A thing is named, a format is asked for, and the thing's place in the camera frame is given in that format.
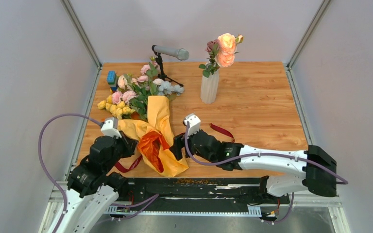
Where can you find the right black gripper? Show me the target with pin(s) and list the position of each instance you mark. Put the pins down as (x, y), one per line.
(178, 143)

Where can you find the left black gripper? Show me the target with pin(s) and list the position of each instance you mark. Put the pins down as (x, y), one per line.
(130, 143)

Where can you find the dark red ribbon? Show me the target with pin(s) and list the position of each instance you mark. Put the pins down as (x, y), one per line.
(135, 163)

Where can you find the orange yellow wrapping paper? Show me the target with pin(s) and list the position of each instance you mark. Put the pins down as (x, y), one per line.
(155, 137)

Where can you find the yellow flower bouquet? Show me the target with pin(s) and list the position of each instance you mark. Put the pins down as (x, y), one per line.
(131, 98)

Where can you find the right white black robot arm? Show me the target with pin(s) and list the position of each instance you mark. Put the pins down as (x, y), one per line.
(312, 169)

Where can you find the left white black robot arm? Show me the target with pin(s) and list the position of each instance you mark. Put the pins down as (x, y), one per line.
(92, 187)

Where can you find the white ribbed vase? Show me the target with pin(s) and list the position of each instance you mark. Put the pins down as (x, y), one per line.
(209, 88)

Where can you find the orange flowers in vase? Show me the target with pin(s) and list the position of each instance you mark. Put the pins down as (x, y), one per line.
(221, 52)

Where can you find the colourful toy block train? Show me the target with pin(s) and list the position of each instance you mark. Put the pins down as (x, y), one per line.
(112, 80)

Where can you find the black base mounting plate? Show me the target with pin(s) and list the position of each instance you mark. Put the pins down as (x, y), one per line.
(199, 194)

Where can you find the silver microphone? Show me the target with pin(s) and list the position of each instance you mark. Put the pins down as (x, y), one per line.
(180, 54)

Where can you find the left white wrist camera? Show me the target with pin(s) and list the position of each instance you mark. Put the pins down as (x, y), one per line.
(110, 127)

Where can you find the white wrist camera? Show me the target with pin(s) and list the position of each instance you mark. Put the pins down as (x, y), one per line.
(194, 124)
(110, 127)

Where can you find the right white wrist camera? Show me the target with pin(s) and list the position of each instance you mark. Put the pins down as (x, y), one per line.
(194, 124)

